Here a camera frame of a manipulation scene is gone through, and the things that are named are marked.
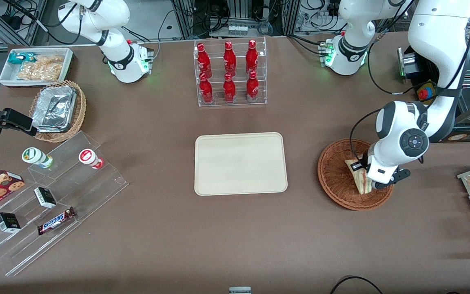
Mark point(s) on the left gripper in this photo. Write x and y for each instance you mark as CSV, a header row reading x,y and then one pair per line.
x,y
364,164

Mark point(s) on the triangular sandwich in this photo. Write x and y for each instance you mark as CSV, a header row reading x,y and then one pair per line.
x,y
361,181

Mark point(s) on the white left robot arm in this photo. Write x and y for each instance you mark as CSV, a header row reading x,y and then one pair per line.
x,y
435,41

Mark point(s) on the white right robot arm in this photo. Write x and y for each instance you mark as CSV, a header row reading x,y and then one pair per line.
x,y
116,49

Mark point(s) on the round brown wicker basket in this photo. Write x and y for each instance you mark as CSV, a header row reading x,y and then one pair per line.
x,y
335,179

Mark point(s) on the silver foil tray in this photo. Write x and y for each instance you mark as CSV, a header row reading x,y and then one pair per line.
x,y
53,108

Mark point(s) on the light tan wicker basket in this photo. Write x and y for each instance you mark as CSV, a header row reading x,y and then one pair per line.
x,y
80,110

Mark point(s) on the beige rectangular serving tray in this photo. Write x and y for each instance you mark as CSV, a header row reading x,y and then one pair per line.
x,y
241,163

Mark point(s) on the white rectangular snack bin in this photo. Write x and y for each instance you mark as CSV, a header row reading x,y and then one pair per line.
x,y
6,77

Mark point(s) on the green label yogurt bottle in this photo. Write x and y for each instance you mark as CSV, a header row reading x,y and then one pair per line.
x,y
35,156

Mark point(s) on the clear bag of chips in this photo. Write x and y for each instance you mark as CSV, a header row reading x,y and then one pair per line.
x,y
41,68

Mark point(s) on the teal snack packet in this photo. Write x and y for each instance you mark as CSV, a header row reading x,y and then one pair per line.
x,y
19,58

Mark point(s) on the small black carton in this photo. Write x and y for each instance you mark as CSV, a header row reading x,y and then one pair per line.
x,y
45,197
7,222

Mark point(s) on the red label yogurt bottle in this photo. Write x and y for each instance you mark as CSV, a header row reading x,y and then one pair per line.
x,y
89,157

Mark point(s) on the red emergency stop button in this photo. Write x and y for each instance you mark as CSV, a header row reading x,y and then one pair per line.
x,y
424,93

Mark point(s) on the Snickers chocolate bar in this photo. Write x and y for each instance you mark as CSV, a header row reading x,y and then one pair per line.
x,y
55,221

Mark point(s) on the clear acrylic step display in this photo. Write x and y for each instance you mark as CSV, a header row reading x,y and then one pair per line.
x,y
92,192

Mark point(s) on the silver metal device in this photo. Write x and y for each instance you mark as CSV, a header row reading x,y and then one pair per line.
x,y
407,63

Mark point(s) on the red soda bottle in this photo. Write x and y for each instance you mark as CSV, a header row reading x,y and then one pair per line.
x,y
229,59
252,58
252,88
229,90
203,61
206,90

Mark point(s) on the clear acrylic bottle rack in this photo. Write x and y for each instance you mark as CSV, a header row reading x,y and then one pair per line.
x,y
237,102

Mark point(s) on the small grey device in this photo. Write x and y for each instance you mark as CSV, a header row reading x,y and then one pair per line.
x,y
240,290

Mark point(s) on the white power strip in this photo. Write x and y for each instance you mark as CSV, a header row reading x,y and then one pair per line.
x,y
238,30

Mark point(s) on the grey wrist camera black bracket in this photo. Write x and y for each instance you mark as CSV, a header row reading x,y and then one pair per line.
x,y
402,173

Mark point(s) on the aluminium frame rack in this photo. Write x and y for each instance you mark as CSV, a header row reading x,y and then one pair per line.
x,y
186,18

